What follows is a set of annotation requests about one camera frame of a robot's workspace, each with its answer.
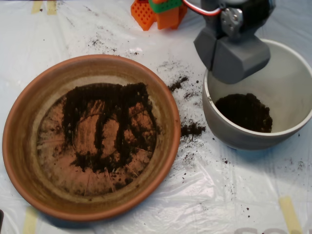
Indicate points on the grey gripper black servo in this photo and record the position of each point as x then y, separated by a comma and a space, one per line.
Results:
240, 59

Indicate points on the dark soil pile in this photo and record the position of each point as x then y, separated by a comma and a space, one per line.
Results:
80, 95

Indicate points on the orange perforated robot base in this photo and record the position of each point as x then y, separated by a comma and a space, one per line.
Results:
168, 19

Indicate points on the small spilled soil clump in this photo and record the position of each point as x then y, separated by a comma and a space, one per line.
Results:
176, 84

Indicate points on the dark soil in pot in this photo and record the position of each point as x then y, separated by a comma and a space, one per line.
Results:
243, 112

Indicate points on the white ceramic pot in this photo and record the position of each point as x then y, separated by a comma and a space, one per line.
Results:
287, 97

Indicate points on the large spilled soil clump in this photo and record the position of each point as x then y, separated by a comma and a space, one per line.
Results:
191, 129

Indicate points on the terracotta saucer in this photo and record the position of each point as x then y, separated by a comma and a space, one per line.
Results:
24, 146

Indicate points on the clear plastic cover sheet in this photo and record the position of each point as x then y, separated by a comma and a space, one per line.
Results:
219, 190

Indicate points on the beige masking tape strip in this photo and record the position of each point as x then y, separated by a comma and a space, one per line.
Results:
290, 214
30, 221
36, 6
51, 7

